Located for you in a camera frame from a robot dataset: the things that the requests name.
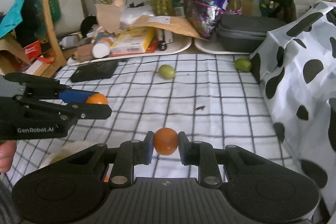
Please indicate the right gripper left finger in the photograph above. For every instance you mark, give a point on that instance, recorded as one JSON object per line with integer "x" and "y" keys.
{"x": 127, "y": 156}

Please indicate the white black checked tablecloth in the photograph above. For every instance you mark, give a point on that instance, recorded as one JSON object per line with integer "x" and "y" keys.
{"x": 208, "y": 99}

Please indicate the person left hand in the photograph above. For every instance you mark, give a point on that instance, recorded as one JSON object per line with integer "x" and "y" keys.
{"x": 7, "y": 152}

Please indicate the green fruit near dragonfruit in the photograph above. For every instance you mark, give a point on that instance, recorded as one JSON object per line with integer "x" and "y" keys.
{"x": 167, "y": 72}

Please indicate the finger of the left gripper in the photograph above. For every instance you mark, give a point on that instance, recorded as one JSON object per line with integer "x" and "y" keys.
{"x": 78, "y": 109}
{"x": 76, "y": 95}

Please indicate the dark grey zip case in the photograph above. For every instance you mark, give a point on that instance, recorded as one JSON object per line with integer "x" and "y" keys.
{"x": 241, "y": 33}

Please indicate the white tray left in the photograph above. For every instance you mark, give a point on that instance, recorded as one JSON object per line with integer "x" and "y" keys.
{"x": 180, "y": 43}

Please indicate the white plastic bag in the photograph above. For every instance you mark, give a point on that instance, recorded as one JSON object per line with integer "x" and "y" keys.
{"x": 131, "y": 15}

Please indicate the green fruit near cloth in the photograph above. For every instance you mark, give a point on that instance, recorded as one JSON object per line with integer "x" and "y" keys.
{"x": 243, "y": 65}

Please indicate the small white wheeled gadget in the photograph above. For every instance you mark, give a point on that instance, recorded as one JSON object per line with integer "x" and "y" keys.
{"x": 164, "y": 37}

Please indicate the open cardboard box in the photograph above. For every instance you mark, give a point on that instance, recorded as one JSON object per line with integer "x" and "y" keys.
{"x": 290, "y": 10}

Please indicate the orange kumquat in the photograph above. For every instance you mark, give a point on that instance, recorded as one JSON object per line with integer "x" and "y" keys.
{"x": 165, "y": 141}
{"x": 97, "y": 98}

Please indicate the black flat power bank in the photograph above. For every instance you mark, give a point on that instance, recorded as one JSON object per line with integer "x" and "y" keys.
{"x": 94, "y": 71}

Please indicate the white cylindrical jar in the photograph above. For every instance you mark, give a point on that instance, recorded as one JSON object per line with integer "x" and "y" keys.
{"x": 101, "y": 49}

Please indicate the orange kumquat front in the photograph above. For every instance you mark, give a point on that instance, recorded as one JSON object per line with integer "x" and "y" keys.
{"x": 97, "y": 98}

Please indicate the brown paper bag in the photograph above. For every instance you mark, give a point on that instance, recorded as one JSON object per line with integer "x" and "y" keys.
{"x": 108, "y": 16}

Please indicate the cow print cloth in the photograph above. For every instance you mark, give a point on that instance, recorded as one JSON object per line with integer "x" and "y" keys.
{"x": 295, "y": 69}

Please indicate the white tray right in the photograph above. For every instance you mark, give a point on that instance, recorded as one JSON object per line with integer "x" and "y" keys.
{"x": 210, "y": 46}

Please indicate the brown padded envelope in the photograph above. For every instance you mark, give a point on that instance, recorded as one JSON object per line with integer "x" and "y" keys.
{"x": 174, "y": 24}

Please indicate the white tray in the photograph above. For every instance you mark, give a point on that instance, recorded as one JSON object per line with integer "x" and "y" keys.
{"x": 180, "y": 43}
{"x": 210, "y": 46}

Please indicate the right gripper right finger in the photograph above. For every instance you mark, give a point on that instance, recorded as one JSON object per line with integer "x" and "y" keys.
{"x": 202, "y": 155}

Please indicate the yellow white box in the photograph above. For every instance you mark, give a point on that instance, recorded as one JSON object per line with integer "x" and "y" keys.
{"x": 133, "y": 41}

